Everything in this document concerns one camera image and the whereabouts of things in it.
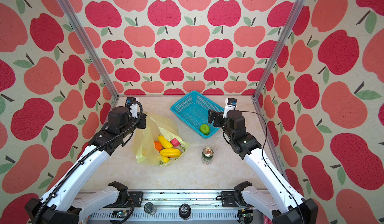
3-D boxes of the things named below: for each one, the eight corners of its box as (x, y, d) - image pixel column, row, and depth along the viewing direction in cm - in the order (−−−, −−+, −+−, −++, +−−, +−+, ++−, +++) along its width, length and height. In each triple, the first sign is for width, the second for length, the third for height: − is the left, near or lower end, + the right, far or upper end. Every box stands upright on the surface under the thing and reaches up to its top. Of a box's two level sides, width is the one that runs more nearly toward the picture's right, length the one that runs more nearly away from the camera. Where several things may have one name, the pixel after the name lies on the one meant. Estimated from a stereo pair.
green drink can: (202, 165, 87) (203, 157, 79) (201, 155, 91) (202, 147, 83) (212, 165, 87) (214, 157, 79) (211, 155, 91) (213, 147, 83)
